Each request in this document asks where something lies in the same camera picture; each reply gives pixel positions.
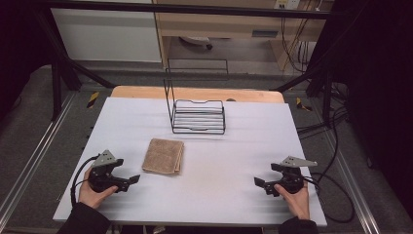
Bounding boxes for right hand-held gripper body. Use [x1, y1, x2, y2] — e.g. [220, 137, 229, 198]
[270, 155, 319, 195]

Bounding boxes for black metal frame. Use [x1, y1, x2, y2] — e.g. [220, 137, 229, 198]
[31, 0, 361, 129]

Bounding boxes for hanging cables under desk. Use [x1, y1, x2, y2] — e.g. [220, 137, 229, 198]
[280, 0, 325, 74]

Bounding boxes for bundle of black floor cables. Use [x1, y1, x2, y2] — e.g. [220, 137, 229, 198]
[296, 82, 351, 140]

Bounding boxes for person's right hand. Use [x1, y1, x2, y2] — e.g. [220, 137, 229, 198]
[274, 180, 312, 221]

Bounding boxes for grey chair base with caster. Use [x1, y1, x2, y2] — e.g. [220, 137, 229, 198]
[179, 35, 214, 51]

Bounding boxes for white table cover board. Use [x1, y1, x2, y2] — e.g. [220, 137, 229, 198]
[52, 97, 328, 228]

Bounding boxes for aluminium floor rail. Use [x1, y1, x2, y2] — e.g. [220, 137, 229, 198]
[319, 129, 382, 234]
[0, 92, 78, 226]

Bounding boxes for person's left hand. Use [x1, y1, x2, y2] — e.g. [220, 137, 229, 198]
[78, 167, 120, 210]

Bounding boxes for yellow black tape marker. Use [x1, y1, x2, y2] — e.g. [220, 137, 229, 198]
[86, 91, 100, 109]
[295, 97, 314, 112]

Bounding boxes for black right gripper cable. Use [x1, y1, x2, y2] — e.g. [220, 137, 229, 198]
[302, 172, 356, 224]

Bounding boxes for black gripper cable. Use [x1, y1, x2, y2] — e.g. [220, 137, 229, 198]
[69, 155, 99, 208]
[302, 172, 356, 224]

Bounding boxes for wooden table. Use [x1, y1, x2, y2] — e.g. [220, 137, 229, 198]
[110, 85, 286, 104]

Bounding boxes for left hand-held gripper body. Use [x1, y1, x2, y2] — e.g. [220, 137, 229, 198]
[87, 149, 131, 194]

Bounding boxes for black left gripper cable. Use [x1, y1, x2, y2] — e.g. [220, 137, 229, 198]
[69, 155, 99, 208]

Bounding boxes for white cabinet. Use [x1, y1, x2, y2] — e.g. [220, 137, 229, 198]
[50, 7, 163, 63]

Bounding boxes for white power strip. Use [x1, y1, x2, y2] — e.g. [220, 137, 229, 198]
[274, 0, 302, 11]

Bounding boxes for folded brown towel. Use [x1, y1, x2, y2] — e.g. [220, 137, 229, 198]
[141, 137, 186, 176]

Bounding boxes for light wooden desk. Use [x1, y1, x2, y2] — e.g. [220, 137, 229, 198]
[151, 0, 336, 71]

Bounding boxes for black wire rack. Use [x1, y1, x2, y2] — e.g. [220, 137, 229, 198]
[163, 58, 230, 136]

